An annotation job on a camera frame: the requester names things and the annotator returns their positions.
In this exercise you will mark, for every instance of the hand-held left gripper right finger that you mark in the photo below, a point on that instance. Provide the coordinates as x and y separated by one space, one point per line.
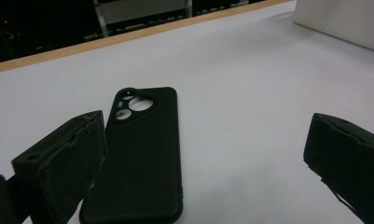
349 155

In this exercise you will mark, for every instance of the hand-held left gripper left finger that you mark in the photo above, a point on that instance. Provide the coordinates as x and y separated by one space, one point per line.
60 165

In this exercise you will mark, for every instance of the black phone case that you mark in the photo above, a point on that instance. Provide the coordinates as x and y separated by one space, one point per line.
141 161

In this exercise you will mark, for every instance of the white rectangular box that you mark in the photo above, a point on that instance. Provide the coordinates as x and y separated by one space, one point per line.
343 18

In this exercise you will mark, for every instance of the white metal desk frame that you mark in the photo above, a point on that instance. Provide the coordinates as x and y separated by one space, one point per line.
141 11

